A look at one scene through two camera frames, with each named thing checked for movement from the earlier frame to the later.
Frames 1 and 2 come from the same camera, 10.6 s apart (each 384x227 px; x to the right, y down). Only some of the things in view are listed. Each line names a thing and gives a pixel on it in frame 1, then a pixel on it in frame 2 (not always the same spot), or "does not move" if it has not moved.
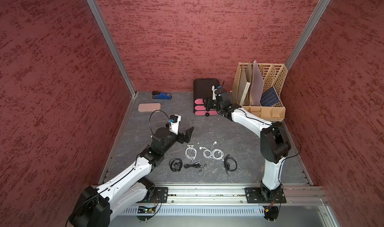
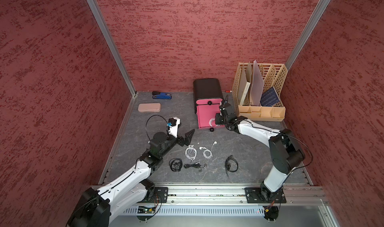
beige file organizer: x=257 y=89 does not move
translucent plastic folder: x=257 y=85 does not move
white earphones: x=213 y=150 to x=210 y=122
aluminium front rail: x=232 y=195 does not move
